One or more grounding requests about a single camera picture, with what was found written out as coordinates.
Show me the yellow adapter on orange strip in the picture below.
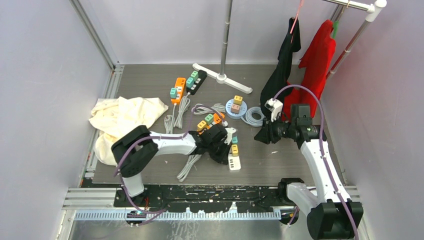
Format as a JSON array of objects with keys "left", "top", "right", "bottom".
[{"left": 197, "top": 120, "right": 208, "bottom": 132}]

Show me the white clothes rack stand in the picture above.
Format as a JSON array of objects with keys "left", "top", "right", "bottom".
[{"left": 192, "top": 0, "right": 253, "bottom": 94}]

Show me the yellow adapter on round socket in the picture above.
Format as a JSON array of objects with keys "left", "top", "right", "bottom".
[{"left": 233, "top": 95, "right": 243, "bottom": 106}]

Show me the green adapter on orange strip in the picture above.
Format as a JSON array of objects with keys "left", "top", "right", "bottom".
[{"left": 204, "top": 113, "right": 214, "bottom": 125}]

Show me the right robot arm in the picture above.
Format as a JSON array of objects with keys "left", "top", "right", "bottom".
[{"left": 254, "top": 99, "right": 364, "bottom": 240}]

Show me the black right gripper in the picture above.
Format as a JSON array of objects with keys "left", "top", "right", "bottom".
[{"left": 254, "top": 113, "right": 297, "bottom": 145}]

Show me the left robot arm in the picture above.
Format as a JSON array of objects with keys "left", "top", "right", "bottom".
[{"left": 111, "top": 124, "right": 237, "bottom": 207}]

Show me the black hanging garment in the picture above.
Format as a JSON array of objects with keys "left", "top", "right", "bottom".
[{"left": 260, "top": 17, "right": 302, "bottom": 118}]

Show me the teal adapter on orange strip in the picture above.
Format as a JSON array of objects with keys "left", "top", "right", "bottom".
[{"left": 169, "top": 87, "right": 178, "bottom": 99}]

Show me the orange power strip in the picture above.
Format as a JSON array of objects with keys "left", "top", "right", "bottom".
[
  {"left": 170, "top": 77, "right": 186, "bottom": 105},
  {"left": 198, "top": 113, "right": 225, "bottom": 132}
]

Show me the cream cloth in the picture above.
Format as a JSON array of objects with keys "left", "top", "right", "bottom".
[{"left": 88, "top": 96, "right": 169, "bottom": 166}]

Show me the white bundled cable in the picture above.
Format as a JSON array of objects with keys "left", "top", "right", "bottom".
[{"left": 176, "top": 153, "right": 203, "bottom": 183}]

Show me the white power strip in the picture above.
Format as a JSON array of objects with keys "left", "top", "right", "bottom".
[{"left": 228, "top": 153, "right": 241, "bottom": 172}]

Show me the teal adapter on black strip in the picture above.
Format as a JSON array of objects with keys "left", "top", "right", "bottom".
[{"left": 185, "top": 77, "right": 195, "bottom": 89}]

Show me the green adapter on black strip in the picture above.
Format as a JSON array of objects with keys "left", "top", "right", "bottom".
[{"left": 190, "top": 70, "right": 199, "bottom": 81}]

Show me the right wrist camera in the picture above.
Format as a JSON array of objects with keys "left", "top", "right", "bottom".
[{"left": 265, "top": 98, "right": 284, "bottom": 123}]

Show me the red hanging garment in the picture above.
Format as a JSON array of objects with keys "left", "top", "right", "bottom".
[{"left": 282, "top": 19, "right": 336, "bottom": 121}]

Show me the white cable of far strips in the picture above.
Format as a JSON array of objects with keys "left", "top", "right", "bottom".
[{"left": 163, "top": 94, "right": 192, "bottom": 135}]

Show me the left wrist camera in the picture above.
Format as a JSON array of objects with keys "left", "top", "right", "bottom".
[{"left": 224, "top": 127, "right": 237, "bottom": 145}]

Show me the round blue power socket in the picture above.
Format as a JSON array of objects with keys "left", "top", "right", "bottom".
[{"left": 225, "top": 99, "right": 248, "bottom": 120}]

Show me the yellow plug adapter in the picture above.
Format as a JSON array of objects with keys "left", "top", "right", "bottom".
[{"left": 231, "top": 144, "right": 240, "bottom": 157}]

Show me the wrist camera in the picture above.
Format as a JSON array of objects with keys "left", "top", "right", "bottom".
[
  {"left": 224, "top": 127, "right": 237, "bottom": 145},
  {"left": 265, "top": 98, "right": 284, "bottom": 123}
]

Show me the black power strip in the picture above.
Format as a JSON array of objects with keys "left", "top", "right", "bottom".
[{"left": 185, "top": 70, "right": 208, "bottom": 95}]

